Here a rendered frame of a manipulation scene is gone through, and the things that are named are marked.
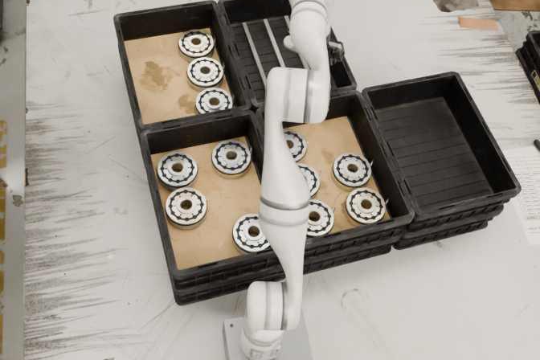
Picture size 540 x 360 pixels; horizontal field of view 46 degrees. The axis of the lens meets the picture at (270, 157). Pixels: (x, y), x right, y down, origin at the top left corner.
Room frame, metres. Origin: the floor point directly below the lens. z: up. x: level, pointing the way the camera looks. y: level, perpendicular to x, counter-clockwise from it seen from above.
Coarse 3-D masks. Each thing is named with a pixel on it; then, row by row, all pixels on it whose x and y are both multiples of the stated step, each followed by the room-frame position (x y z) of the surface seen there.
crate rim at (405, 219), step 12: (336, 96) 1.05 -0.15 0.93; (360, 96) 1.06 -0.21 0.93; (372, 120) 0.99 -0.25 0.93; (372, 132) 0.96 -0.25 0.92; (384, 156) 0.89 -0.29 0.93; (396, 180) 0.82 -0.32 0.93; (408, 204) 0.76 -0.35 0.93; (408, 216) 0.73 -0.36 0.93; (360, 228) 0.67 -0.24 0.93; (372, 228) 0.68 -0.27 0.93; (384, 228) 0.69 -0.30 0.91; (312, 240) 0.62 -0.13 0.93; (324, 240) 0.62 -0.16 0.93; (336, 240) 0.64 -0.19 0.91
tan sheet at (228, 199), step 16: (208, 144) 0.89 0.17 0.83; (208, 160) 0.84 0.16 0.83; (208, 176) 0.79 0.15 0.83; (256, 176) 0.82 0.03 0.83; (160, 192) 0.72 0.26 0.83; (208, 192) 0.75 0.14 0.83; (224, 192) 0.75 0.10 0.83; (240, 192) 0.76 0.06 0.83; (256, 192) 0.77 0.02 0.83; (208, 208) 0.70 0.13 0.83; (224, 208) 0.71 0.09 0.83; (240, 208) 0.72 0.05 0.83; (256, 208) 0.72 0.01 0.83; (208, 224) 0.66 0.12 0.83; (224, 224) 0.66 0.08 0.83; (176, 240) 0.60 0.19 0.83; (192, 240) 0.61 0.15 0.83; (208, 240) 0.61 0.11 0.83; (224, 240) 0.62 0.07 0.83; (176, 256) 0.56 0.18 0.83; (192, 256) 0.57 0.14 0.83; (208, 256) 0.57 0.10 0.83; (224, 256) 0.58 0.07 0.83
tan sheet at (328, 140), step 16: (288, 128) 0.99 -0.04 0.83; (304, 128) 1.00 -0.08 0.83; (320, 128) 1.01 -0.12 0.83; (336, 128) 1.02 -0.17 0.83; (320, 144) 0.95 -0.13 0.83; (336, 144) 0.96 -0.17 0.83; (352, 144) 0.97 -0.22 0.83; (304, 160) 0.89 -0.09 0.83; (320, 160) 0.90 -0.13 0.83; (320, 176) 0.85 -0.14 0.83; (320, 192) 0.80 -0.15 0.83; (336, 192) 0.81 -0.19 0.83; (336, 208) 0.77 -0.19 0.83; (336, 224) 0.72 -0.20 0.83; (352, 224) 0.73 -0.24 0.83
